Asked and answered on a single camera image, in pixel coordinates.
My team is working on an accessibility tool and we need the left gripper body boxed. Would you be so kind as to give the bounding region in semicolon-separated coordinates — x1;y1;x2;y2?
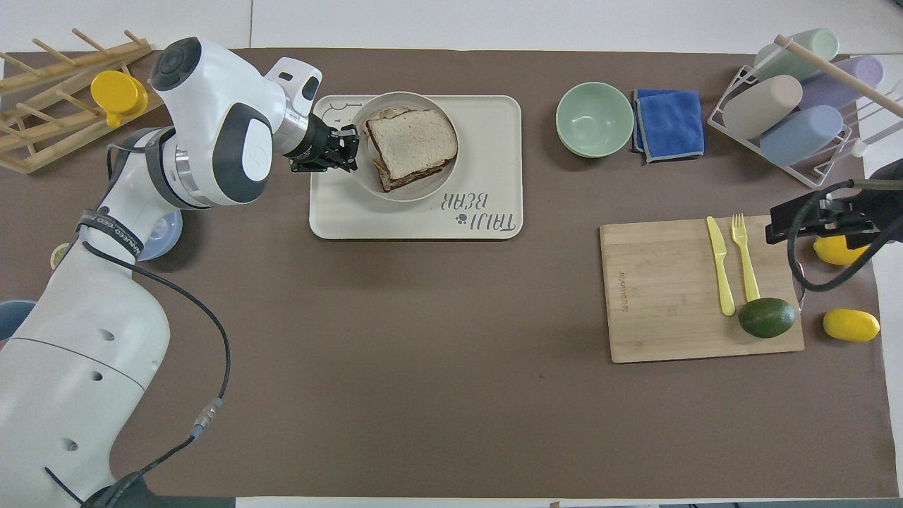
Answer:
289;115;346;173

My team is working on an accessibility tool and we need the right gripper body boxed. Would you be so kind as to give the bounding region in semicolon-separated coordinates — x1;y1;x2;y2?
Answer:
847;160;903;245

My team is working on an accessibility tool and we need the white plate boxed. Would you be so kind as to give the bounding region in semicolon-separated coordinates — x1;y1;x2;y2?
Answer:
350;91;460;204

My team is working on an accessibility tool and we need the sandwich base with filling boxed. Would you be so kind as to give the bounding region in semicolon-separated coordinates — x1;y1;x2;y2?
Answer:
363;105;458;193

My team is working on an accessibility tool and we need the brown bread slice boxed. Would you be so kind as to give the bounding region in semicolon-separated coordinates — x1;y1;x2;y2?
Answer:
364;109;459;182

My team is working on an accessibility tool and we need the yellow lemon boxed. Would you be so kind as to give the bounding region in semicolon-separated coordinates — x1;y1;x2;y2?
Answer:
813;234;871;267
823;308;881;344

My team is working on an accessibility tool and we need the pale blue tumbler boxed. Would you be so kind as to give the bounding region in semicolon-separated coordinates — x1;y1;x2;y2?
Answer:
759;104;845;167

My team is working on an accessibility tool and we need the cream serving tray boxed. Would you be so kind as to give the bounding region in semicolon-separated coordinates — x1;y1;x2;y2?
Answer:
308;94;523;241

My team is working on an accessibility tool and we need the purple tumbler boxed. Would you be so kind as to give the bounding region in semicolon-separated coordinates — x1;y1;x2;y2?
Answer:
799;54;885;111

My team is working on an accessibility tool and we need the wooden rod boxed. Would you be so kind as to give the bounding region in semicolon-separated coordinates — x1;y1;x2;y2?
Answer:
774;33;903;119

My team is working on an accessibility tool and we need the yellow plastic fork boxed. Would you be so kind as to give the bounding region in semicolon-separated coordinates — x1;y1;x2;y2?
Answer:
729;212;761;303

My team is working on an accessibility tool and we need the green avocado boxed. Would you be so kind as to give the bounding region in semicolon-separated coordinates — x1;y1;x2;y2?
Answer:
737;296;799;339

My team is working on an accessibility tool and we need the beige tumbler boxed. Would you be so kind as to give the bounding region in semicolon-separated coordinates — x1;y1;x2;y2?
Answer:
722;73;804;141

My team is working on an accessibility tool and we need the yellow plastic knife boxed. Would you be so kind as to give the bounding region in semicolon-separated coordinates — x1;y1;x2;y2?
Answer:
706;215;737;317

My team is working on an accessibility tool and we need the pale green tumbler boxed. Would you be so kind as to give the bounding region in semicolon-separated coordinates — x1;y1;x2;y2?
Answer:
753;28;841;83

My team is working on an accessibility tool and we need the light blue bowl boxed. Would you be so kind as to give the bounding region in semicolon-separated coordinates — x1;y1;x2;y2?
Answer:
133;210;183;262

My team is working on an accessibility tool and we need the yellow plastic cup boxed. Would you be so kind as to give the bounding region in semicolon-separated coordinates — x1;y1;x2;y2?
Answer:
90;70;150;128

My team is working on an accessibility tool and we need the blue cloth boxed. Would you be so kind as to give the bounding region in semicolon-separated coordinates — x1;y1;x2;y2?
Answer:
631;87;705;165

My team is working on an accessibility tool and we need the wooden cutting board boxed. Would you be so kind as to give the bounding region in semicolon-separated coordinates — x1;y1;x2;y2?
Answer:
599;214;806;364

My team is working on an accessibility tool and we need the green bowl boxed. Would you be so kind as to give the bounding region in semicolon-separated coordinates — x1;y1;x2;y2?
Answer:
555;81;635;158

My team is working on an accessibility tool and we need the wooden dish rack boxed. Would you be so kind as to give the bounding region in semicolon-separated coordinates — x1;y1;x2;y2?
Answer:
0;28;164;175

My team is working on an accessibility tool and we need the blue cup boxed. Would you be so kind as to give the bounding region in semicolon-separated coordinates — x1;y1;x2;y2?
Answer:
0;300;37;344

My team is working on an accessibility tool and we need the white wire rack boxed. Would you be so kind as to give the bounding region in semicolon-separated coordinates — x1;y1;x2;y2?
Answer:
707;35;903;189

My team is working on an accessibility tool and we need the black cable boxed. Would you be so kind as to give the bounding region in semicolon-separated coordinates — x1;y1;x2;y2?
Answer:
44;240;233;508
785;179;903;294

